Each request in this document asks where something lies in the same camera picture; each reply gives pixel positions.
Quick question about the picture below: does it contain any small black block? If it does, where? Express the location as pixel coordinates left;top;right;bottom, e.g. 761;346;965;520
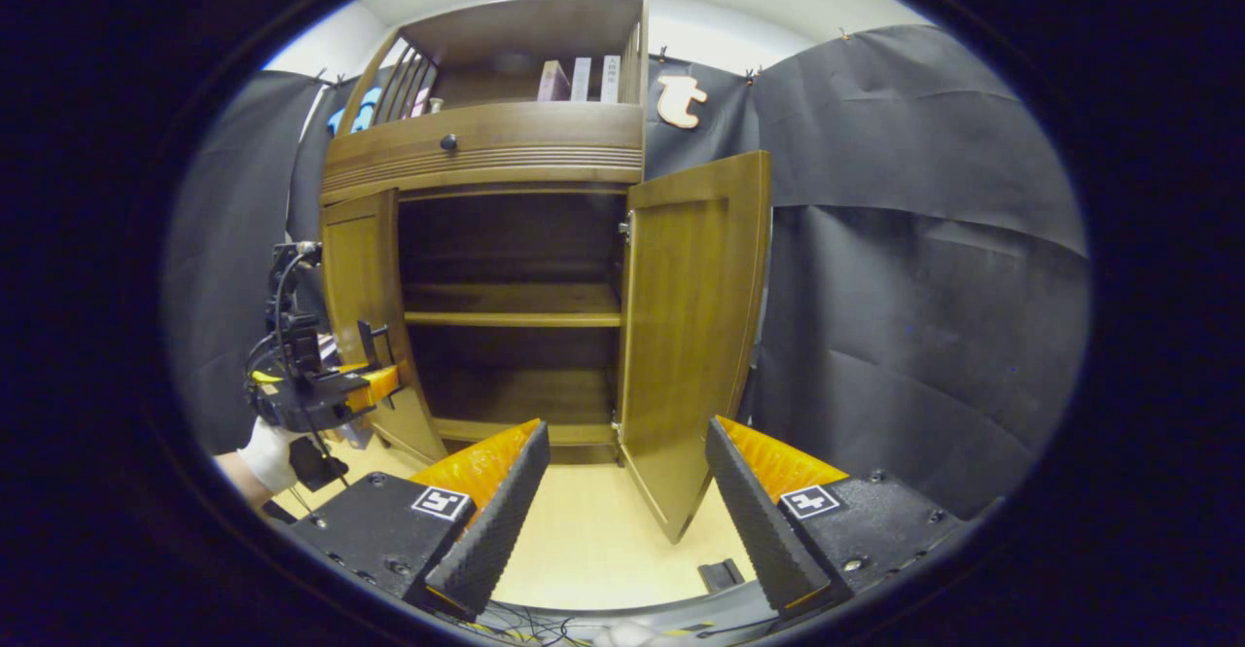
698;557;747;594

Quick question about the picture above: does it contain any wooden double-door shoe cabinet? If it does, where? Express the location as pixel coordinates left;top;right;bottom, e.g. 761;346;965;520
319;0;772;543

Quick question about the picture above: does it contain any bundle of thin cables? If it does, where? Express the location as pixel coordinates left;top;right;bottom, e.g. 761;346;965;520
467;596;594;647

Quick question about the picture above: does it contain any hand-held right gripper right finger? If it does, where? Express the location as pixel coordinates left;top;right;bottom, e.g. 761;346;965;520
705;415;969;619

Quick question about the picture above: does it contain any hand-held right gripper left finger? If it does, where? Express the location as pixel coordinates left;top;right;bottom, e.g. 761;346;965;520
287;418;551;621

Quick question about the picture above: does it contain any wooden cabinet drawer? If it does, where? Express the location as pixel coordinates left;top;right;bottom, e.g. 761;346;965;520
323;102;645;191

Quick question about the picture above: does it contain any wooden shoe cabinet door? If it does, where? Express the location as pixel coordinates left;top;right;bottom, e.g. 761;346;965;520
321;188;448;465
616;149;772;543

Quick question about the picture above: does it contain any black backdrop cloth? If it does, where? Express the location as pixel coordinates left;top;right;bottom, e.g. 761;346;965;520
165;24;1090;521

